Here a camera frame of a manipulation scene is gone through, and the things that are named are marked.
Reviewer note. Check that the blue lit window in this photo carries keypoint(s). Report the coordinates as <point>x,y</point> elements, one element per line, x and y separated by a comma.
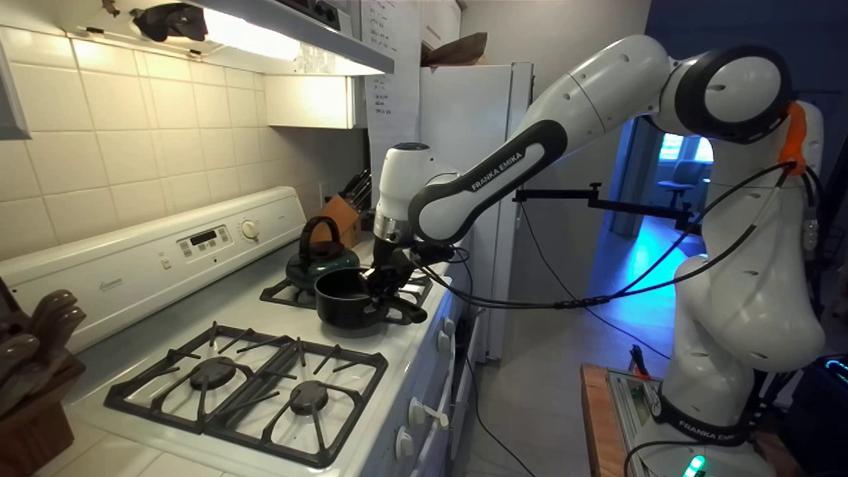
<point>683,149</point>

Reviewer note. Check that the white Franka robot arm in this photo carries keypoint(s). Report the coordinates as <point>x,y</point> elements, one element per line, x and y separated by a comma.
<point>750,294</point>

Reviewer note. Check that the dark green kettle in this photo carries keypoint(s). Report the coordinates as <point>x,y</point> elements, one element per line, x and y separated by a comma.
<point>308,260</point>

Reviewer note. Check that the white cabinet beside hood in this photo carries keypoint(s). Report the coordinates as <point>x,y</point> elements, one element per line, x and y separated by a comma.
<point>308,101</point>

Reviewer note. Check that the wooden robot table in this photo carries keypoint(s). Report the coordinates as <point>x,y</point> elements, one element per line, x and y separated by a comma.
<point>598,433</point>

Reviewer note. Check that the metal base plate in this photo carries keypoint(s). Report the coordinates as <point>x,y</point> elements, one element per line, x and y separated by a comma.
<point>636,407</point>

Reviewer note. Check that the black camera boom rod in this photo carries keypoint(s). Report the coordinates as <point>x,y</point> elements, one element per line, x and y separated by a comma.
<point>636,209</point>

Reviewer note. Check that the white panel with handwritten notes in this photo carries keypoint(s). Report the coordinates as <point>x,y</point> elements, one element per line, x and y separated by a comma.
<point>392,88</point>

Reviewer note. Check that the black cast iron stove grate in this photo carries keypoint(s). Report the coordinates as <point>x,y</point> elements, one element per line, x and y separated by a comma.
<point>286,294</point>
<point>280,366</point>

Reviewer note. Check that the black device under hood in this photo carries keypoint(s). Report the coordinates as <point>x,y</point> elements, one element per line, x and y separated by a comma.
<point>173,23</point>

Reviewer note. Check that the white gas stove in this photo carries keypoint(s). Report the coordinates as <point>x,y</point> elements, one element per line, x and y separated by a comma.
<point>132,266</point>

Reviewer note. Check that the white stove knob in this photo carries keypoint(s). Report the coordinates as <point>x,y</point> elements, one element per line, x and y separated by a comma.
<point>404,443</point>
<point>424,414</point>
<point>449,325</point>

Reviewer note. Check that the white range hood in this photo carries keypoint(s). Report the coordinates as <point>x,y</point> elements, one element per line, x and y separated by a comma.
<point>300,44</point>

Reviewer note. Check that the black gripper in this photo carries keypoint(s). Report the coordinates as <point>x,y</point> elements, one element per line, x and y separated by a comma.
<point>392,255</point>

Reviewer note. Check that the white refrigerator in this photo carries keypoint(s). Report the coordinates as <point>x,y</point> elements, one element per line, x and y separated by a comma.
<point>466,107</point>

